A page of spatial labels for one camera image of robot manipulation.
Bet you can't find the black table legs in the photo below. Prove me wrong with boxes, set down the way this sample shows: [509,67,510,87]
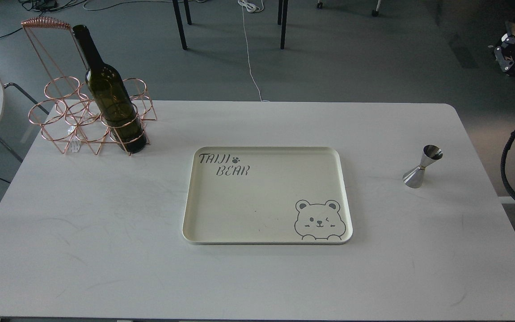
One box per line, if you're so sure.
[172,0,288,51]

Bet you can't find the white floor cable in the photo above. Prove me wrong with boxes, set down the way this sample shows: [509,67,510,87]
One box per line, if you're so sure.
[238,0,270,103]

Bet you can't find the rose gold wire bottle rack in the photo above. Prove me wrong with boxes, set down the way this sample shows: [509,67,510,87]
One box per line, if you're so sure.
[21,17,157,154]

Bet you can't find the steel double jigger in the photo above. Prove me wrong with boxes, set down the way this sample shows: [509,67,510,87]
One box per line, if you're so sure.
[402,144,443,188]

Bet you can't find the cream bear tray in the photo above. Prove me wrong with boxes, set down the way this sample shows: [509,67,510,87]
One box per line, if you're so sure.
[182,147,353,244]

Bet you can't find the dark green wine bottle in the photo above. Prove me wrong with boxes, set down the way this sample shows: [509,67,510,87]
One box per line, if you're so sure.
[73,25,147,153]

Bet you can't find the black floor cables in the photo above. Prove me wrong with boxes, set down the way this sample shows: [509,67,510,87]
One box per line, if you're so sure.
[0,0,106,47]

